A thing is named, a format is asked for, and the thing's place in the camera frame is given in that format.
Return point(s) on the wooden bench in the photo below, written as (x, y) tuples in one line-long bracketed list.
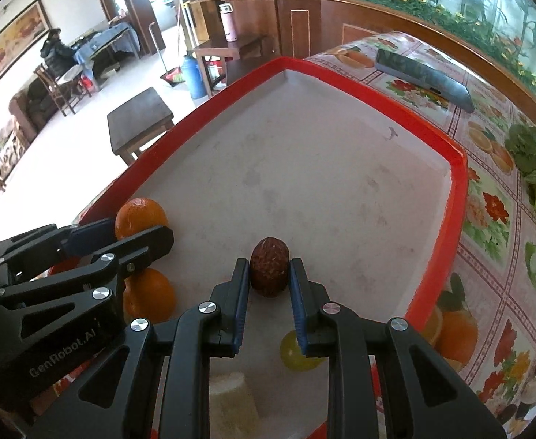
[(231, 48)]

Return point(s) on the pink thermos bottle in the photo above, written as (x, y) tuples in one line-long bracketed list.
[(227, 20)]

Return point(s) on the framed wall painting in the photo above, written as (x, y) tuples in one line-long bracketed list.
[(11, 43)]

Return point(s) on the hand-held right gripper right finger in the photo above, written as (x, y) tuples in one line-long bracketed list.
[(297, 306)]

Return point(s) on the dark wooden stool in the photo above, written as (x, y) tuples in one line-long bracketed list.
[(245, 68), (139, 116)]

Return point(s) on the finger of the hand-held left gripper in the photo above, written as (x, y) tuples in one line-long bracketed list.
[(151, 240), (89, 238)]

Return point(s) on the dark phone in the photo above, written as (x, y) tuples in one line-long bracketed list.
[(423, 80)]

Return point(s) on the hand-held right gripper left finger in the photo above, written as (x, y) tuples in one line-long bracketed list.
[(240, 306)]

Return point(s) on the table with blue cloth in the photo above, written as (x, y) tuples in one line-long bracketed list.
[(107, 41)]

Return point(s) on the green plum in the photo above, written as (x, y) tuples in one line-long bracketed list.
[(290, 353)]

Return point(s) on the orange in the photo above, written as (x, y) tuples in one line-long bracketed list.
[(139, 215), (153, 295)]

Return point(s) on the blue water jug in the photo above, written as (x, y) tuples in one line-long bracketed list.
[(192, 75)]

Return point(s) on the wooden chair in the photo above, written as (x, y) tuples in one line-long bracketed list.
[(56, 90)]

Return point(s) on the wooden counter cabinet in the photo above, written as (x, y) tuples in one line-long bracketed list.
[(304, 27)]

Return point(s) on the brown sofa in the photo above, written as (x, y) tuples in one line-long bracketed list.
[(25, 109)]

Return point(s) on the red tray with white inside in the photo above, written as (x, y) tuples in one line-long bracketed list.
[(295, 169)]

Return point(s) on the red dustpan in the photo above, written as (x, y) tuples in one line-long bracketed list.
[(174, 77)]

